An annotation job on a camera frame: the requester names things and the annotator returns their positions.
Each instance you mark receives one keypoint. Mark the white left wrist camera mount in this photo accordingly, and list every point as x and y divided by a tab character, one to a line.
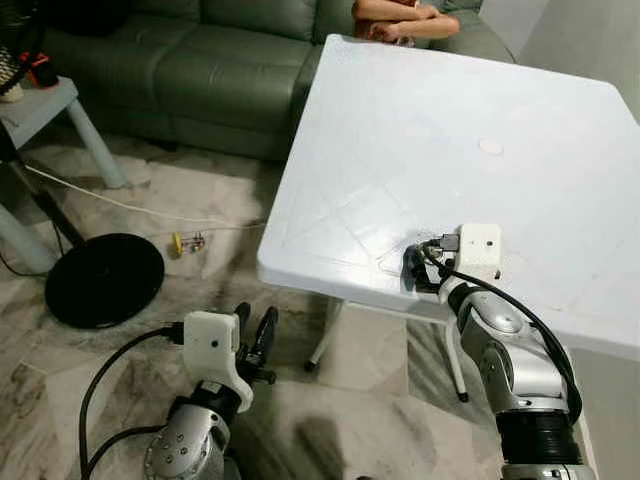
212	345

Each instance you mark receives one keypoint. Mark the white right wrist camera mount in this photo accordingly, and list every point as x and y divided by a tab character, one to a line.
481	248

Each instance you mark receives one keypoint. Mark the white plastic square table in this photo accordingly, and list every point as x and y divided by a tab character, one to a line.
450	170

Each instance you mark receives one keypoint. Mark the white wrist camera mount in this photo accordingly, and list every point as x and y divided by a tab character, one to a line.
481	248
212	345

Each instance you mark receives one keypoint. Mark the seated person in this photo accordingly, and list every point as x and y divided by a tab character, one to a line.
405	22

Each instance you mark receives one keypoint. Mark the small white round table cap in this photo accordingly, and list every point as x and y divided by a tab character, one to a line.
492	146

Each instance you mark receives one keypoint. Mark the keys with yellow tag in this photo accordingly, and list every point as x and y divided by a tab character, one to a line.
179	244

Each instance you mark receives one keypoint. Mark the small grey side table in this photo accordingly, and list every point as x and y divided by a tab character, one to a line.
40	108

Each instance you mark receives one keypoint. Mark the red and black gadget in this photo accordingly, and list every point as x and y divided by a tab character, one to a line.
42	70

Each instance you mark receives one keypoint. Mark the green leather sofa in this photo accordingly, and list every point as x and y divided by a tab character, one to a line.
220	70

